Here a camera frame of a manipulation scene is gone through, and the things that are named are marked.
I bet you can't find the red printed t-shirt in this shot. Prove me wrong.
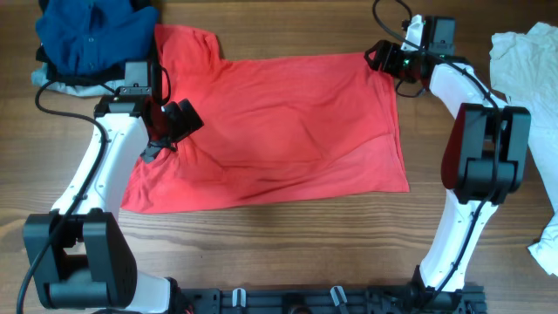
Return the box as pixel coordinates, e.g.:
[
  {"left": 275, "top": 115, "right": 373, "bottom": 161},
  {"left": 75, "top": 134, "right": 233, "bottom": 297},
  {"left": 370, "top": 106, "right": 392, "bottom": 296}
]
[{"left": 121, "top": 24, "right": 409, "bottom": 214}]

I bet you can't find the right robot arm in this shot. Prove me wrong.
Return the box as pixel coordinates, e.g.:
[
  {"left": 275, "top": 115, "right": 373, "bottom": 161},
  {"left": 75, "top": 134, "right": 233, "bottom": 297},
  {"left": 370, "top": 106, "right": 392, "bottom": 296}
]
[{"left": 364, "top": 40, "right": 531, "bottom": 312}]

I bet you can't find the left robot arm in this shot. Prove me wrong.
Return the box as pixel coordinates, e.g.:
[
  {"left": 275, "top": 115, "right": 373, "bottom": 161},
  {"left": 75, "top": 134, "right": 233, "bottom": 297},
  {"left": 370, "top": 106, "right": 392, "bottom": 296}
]
[{"left": 17, "top": 95, "right": 203, "bottom": 313}]

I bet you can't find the black folded garment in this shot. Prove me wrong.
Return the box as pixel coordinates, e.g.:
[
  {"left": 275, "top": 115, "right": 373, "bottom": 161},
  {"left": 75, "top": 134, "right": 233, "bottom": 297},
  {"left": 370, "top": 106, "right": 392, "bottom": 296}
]
[{"left": 35, "top": 0, "right": 164, "bottom": 87}]

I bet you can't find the light grey folded garment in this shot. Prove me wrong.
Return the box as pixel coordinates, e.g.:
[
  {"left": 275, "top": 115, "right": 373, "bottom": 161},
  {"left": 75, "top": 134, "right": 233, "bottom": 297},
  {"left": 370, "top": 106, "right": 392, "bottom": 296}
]
[{"left": 31, "top": 64, "right": 112, "bottom": 98}]

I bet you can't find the white t-shirt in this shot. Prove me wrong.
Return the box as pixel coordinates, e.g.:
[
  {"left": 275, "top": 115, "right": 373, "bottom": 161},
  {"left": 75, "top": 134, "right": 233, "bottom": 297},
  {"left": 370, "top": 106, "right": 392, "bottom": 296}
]
[{"left": 488, "top": 22, "right": 558, "bottom": 277}]

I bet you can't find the right black cable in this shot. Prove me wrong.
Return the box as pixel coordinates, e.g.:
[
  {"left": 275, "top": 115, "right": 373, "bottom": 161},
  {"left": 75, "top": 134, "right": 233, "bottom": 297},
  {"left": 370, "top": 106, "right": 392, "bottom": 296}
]
[{"left": 371, "top": 0, "right": 507, "bottom": 302}]

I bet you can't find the left white rail clip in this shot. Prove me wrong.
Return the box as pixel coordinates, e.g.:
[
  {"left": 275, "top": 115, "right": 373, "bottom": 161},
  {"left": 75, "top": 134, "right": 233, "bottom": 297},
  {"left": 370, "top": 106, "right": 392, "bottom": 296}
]
[{"left": 231, "top": 288, "right": 247, "bottom": 308}]

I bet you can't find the white rail clip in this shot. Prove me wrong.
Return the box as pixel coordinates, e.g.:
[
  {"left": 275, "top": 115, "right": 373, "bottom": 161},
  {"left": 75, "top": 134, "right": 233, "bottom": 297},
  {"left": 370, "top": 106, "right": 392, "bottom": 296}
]
[
  {"left": 231, "top": 288, "right": 247, "bottom": 308},
  {"left": 330, "top": 285, "right": 347, "bottom": 307}
]

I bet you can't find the right white rail clip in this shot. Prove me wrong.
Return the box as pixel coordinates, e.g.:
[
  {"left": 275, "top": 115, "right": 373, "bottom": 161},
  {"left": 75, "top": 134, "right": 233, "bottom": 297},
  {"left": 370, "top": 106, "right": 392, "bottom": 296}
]
[{"left": 330, "top": 285, "right": 347, "bottom": 307}]

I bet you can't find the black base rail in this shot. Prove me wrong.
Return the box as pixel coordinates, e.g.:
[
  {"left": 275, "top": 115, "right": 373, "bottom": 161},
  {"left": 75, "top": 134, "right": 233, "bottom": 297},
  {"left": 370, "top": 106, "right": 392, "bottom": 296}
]
[{"left": 182, "top": 285, "right": 488, "bottom": 314}]

